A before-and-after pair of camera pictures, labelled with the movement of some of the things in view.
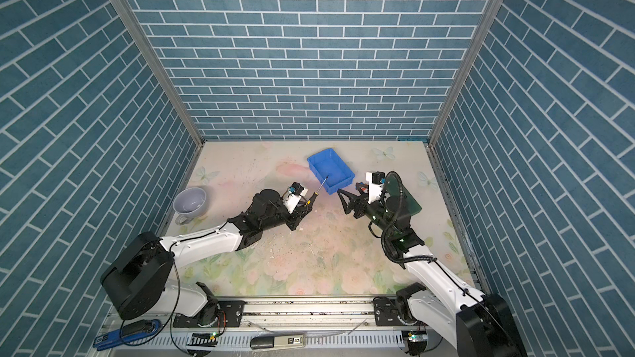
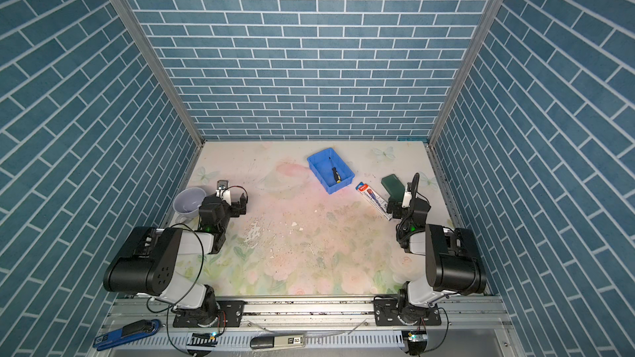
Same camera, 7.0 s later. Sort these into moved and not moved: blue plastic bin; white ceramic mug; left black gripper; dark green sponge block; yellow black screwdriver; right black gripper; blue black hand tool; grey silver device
Moved: left black gripper; yellow black screwdriver; right black gripper
Not moved: dark green sponge block; blue black hand tool; blue plastic bin; grey silver device; white ceramic mug
